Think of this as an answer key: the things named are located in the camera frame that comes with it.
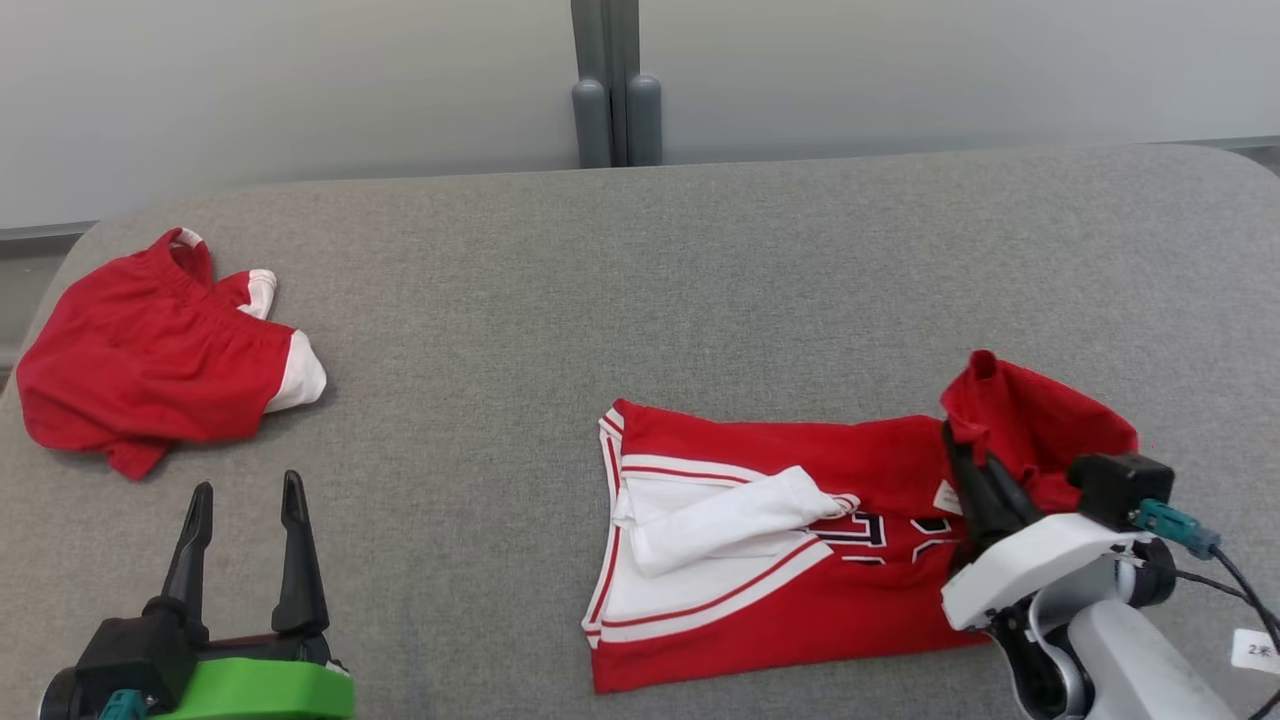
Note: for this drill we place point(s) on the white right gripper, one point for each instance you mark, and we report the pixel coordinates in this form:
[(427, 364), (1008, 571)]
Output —
[(1040, 560)]

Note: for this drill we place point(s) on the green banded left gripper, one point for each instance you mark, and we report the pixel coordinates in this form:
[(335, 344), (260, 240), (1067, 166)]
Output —
[(270, 690)]

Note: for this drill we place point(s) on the red shorts with white trim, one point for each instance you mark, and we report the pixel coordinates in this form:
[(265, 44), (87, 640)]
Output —
[(140, 380)]

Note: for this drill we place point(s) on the red number 23 basketball jersey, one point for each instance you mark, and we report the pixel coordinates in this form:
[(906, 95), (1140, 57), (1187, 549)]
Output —
[(800, 620)]

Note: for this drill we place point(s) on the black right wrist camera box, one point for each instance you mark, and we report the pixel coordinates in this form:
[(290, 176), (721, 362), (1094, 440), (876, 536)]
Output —
[(1115, 485)]

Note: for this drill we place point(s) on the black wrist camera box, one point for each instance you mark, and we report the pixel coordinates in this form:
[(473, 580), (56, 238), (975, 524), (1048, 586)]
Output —
[(1115, 485), (130, 655)]

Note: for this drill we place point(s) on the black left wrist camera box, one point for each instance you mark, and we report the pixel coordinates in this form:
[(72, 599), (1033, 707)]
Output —
[(130, 655)]

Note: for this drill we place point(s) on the grey partition frame with rail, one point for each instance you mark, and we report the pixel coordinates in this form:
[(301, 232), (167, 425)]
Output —
[(40, 232)]

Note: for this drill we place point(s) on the grey double partition post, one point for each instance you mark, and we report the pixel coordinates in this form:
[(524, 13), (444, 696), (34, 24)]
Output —
[(615, 90)]

